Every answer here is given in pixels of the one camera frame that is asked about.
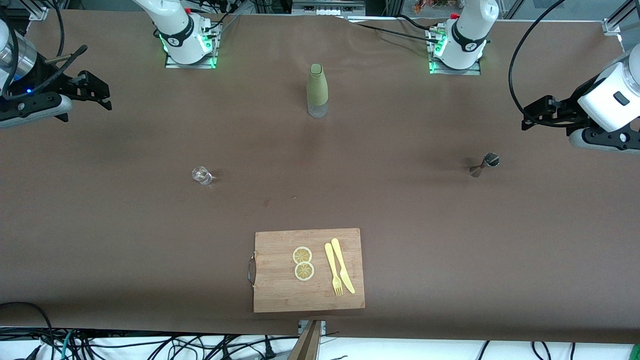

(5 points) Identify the steel double jigger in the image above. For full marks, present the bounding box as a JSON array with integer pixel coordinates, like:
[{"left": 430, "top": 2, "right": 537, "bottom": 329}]
[{"left": 469, "top": 152, "right": 500, "bottom": 178}]

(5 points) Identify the brown table cover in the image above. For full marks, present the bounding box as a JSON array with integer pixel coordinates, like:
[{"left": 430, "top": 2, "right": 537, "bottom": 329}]
[{"left": 0, "top": 10, "right": 640, "bottom": 346}]

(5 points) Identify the green sleeved glass bottle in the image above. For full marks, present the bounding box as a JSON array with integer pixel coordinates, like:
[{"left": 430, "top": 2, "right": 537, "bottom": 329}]
[{"left": 306, "top": 63, "right": 329, "bottom": 119}]

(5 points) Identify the yellow plastic knife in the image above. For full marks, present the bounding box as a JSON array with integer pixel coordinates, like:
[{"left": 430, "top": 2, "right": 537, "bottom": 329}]
[{"left": 330, "top": 238, "right": 356, "bottom": 295}]

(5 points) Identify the yellow plastic fork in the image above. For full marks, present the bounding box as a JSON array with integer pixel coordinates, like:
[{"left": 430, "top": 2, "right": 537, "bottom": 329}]
[{"left": 324, "top": 242, "right": 344, "bottom": 297}]

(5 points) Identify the wooden cutting board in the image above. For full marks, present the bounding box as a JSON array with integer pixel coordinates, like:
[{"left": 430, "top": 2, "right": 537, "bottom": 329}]
[{"left": 247, "top": 228, "right": 366, "bottom": 314}]

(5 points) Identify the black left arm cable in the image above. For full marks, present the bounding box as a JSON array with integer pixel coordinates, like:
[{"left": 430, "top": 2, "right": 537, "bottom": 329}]
[{"left": 509, "top": 0, "right": 573, "bottom": 128}]

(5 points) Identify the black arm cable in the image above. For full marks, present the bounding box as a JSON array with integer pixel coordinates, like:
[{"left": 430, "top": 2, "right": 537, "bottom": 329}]
[
  {"left": 2, "top": 0, "right": 88, "bottom": 98},
  {"left": 509, "top": 0, "right": 573, "bottom": 128}
]

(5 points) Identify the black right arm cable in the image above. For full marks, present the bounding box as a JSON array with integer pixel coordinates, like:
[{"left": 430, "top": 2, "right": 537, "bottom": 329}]
[{"left": 2, "top": 0, "right": 88, "bottom": 98}]

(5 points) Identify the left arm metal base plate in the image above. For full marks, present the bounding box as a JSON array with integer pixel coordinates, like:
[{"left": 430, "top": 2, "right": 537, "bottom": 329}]
[{"left": 427, "top": 25, "right": 483, "bottom": 76}]

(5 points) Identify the aluminium frame profile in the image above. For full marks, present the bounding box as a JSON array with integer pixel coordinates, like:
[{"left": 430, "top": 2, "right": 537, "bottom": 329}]
[
  {"left": 602, "top": 0, "right": 640, "bottom": 36},
  {"left": 27, "top": 0, "right": 68, "bottom": 21}
]

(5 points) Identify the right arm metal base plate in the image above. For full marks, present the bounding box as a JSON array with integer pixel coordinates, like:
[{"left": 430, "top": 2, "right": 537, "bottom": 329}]
[{"left": 164, "top": 22, "right": 221, "bottom": 70}]

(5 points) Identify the black power cable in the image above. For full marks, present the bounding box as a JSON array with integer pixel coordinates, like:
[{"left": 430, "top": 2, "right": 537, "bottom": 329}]
[{"left": 347, "top": 14, "right": 446, "bottom": 46}]

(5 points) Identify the thick black floor cable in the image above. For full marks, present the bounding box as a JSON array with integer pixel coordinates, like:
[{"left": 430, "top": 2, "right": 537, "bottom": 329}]
[{"left": 0, "top": 301, "right": 56, "bottom": 360}]

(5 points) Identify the green floor cable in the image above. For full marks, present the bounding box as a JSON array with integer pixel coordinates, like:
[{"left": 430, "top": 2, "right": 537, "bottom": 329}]
[{"left": 59, "top": 330, "right": 76, "bottom": 360}]

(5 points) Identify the wooden post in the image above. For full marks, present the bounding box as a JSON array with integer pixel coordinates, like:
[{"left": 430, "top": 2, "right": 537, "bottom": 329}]
[{"left": 287, "top": 320, "right": 323, "bottom": 360}]

